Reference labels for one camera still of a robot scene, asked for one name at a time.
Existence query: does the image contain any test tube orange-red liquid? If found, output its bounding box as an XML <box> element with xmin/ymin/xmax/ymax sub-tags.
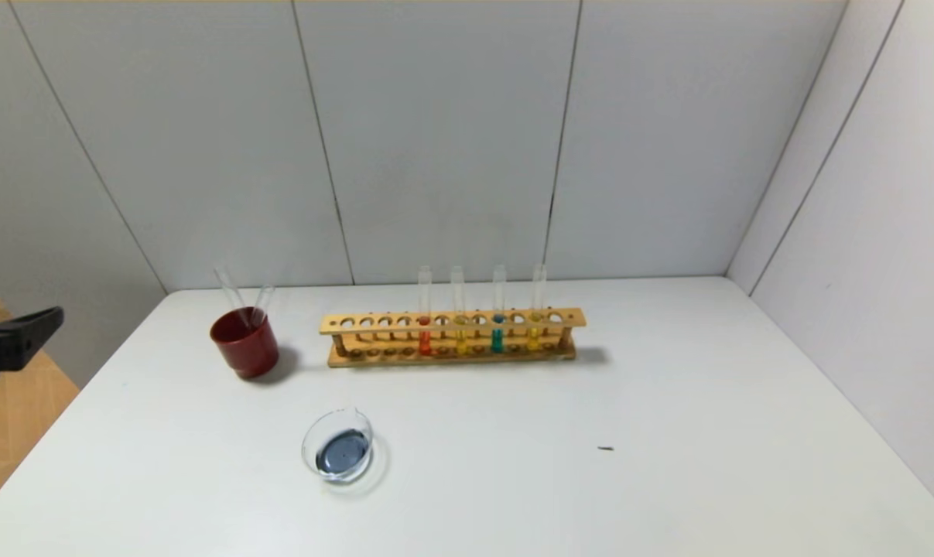
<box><xmin>214</xmin><ymin>267</ymin><xmax>248</xmax><ymax>330</ymax></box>

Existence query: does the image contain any test tube teal blue liquid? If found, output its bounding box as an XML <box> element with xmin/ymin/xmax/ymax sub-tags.
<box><xmin>250</xmin><ymin>284</ymin><xmax>275</xmax><ymax>330</ymax></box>
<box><xmin>491</xmin><ymin>265</ymin><xmax>508</xmax><ymax>354</ymax></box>

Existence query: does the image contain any test tube red liquid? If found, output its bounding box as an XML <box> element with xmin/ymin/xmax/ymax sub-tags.
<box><xmin>417</xmin><ymin>265</ymin><xmax>433</xmax><ymax>357</ymax></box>

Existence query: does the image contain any test tube yellow liquid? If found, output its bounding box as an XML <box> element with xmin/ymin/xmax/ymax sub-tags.
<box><xmin>530</xmin><ymin>265</ymin><xmax>549</xmax><ymax>352</ymax></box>
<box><xmin>450</xmin><ymin>265</ymin><xmax>467</xmax><ymax>356</ymax></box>

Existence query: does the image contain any wooden test tube rack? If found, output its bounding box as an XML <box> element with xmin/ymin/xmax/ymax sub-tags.
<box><xmin>320</xmin><ymin>307</ymin><xmax>587</xmax><ymax>368</ymax></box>

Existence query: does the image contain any red plastic cup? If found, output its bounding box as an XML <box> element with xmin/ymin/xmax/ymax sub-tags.
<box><xmin>209</xmin><ymin>306</ymin><xmax>279</xmax><ymax>381</ymax></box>

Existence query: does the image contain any clear glass beaker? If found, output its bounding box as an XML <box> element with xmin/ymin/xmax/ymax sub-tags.
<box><xmin>300</xmin><ymin>408</ymin><xmax>390</xmax><ymax>496</ymax></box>

